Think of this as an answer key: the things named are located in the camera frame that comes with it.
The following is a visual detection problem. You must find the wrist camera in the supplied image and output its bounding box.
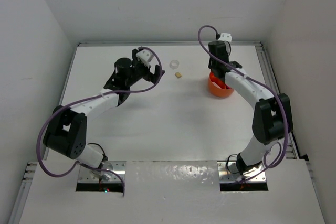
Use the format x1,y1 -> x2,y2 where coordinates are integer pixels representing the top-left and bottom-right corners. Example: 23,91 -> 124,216
132,48 -> 154,68
216,33 -> 232,42

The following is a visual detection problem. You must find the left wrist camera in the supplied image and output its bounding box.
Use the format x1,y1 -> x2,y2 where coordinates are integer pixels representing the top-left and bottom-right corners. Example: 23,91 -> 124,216
132,48 -> 154,68

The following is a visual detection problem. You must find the yellow eraser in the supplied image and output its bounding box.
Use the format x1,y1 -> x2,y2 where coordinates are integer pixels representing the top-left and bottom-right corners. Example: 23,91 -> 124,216
175,72 -> 182,79

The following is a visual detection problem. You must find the aluminium table edge rail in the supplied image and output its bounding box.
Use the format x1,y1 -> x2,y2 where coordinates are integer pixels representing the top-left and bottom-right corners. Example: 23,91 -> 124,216
78,41 -> 262,47

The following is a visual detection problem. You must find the metal base plate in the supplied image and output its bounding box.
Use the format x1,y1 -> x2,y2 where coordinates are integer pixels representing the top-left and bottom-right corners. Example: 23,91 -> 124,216
217,160 -> 268,183
78,161 -> 126,183

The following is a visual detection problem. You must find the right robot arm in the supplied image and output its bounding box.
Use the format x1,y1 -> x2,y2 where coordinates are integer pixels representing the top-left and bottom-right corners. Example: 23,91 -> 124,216
208,40 -> 293,175

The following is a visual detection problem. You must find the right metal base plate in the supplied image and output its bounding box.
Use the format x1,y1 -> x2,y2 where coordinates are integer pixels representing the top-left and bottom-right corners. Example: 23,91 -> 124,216
217,160 -> 268,183

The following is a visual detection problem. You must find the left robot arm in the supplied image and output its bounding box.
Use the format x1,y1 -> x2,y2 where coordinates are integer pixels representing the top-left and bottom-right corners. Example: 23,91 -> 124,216
43,56 -> 164,169

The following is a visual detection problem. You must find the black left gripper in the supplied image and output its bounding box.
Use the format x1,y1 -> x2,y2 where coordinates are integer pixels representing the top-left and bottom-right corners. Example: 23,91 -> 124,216
125,50 -> 164,87

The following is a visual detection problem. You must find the clear tape dispenser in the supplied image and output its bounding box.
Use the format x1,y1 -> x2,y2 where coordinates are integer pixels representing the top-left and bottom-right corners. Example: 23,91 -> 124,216
170,60 -> 180,69

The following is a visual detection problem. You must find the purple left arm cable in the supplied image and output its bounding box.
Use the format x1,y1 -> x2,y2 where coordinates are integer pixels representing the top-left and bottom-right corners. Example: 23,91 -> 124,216
36,47 -> 162,198

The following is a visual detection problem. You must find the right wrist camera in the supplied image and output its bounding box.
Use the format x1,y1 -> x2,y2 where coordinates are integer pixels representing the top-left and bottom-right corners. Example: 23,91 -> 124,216
216,33 -> 232,42

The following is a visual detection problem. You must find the orange round organizer container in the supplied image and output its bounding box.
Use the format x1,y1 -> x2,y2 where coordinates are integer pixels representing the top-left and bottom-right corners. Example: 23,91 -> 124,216
207,71 -> 234,98

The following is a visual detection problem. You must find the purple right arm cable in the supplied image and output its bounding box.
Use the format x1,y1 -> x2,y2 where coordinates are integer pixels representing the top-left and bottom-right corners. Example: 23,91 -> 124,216
197,25 -> 289,183

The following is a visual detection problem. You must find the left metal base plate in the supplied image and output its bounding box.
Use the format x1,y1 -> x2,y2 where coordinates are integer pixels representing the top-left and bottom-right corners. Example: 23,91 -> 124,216
78,161 -> 126,183

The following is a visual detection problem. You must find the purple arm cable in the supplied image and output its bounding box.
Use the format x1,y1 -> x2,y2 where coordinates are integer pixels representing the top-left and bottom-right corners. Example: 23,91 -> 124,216
197,25 -> 289,183
36,47 -> 162,198

